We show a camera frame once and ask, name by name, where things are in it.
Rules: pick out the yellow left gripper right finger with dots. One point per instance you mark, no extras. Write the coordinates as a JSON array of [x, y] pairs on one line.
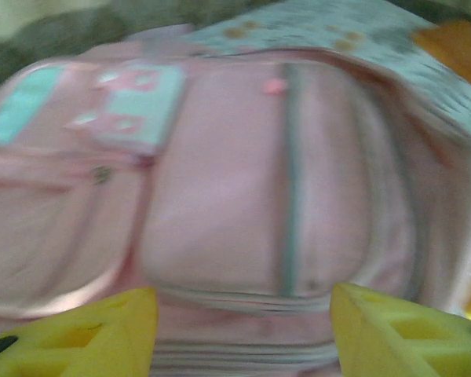
[[377, 337]]

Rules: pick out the pink school backpack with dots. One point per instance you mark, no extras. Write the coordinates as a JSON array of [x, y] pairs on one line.
[[220, 176]]

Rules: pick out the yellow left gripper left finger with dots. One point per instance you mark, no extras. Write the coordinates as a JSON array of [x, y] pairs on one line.
[[102, 337]]

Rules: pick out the orange block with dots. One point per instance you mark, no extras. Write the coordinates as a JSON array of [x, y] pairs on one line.
[[459, 51]]

